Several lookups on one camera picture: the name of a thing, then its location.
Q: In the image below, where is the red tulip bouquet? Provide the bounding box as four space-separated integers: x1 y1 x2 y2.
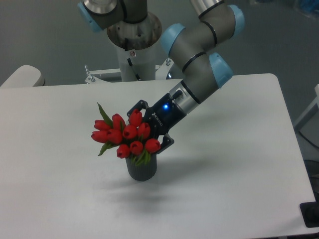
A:
91 105 161 165

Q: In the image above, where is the white metal base frame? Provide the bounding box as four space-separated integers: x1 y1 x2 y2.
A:
84 58 175 84

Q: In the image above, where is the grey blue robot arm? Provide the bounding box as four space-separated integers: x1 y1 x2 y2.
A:
78 0 245 150

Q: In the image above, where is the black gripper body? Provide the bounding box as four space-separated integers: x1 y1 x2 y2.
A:
142 92 186 138

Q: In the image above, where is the black pedestal cable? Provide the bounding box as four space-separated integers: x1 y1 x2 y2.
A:
126 57 142 81

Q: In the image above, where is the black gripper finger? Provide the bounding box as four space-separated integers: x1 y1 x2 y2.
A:
157 133 174 154
127 100 150 119

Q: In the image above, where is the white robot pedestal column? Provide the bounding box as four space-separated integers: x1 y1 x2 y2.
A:
107 12 162 74

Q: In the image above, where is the dark grey ribbed vase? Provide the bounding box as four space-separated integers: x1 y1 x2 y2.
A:
126 152 157 181

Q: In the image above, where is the white furniture leg right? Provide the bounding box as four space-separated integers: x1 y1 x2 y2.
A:
293 85 319 132

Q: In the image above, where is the black device at table edge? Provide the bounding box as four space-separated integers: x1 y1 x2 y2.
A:
300 202 319 228

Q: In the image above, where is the blue object top right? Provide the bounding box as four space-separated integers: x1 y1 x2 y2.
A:
294 0 319 18

